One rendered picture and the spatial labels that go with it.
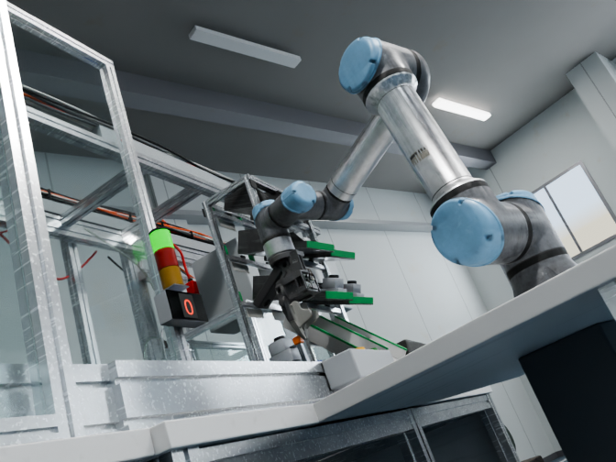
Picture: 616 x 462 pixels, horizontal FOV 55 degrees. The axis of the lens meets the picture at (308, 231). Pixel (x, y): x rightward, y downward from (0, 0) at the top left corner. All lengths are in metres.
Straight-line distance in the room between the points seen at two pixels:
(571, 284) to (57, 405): 0.54
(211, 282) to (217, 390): 2.09
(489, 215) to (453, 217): 0.06
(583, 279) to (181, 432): 0.45
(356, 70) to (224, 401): 0.70
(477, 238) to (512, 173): 8.82
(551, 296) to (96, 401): 0.52
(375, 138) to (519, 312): 0.79
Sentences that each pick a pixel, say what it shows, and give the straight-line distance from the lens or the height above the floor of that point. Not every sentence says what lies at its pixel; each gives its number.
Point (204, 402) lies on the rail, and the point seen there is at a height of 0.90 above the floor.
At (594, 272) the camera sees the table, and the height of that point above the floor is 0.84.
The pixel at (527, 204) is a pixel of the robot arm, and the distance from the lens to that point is 1.18.
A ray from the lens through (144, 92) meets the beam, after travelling 5.69.
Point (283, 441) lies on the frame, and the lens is 0.87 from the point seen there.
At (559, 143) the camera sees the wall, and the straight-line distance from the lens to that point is 9.57.
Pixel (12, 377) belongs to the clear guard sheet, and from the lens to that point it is 0.65.
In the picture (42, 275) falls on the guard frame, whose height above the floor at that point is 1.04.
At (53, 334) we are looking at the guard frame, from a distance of 0.69.
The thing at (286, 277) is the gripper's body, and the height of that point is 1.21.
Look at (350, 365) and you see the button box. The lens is 1.17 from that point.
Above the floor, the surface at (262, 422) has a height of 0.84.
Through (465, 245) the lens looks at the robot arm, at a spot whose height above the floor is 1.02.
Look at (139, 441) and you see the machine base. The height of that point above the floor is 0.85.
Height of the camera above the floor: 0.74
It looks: 22 degrees up
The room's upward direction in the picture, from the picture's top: 21 degrees counter-clockwise
